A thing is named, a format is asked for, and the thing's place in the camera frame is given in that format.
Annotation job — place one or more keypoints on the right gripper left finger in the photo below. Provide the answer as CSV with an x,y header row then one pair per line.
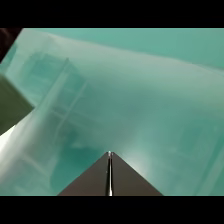
x,y
95,181

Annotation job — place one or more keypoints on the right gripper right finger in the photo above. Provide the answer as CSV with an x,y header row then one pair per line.
x,y
128,181

